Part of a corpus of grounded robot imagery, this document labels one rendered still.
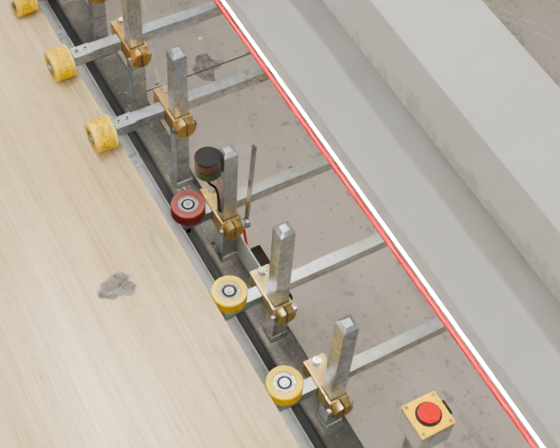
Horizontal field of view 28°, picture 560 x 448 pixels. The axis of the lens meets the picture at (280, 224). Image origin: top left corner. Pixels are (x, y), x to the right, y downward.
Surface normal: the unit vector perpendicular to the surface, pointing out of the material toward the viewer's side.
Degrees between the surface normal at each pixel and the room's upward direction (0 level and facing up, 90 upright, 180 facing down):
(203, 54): 0
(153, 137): 0
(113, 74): 0
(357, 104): 61
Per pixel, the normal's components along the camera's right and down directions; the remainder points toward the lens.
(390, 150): -0.74, 0.04
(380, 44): -0.87, 0.37
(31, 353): 0.05, -0.57
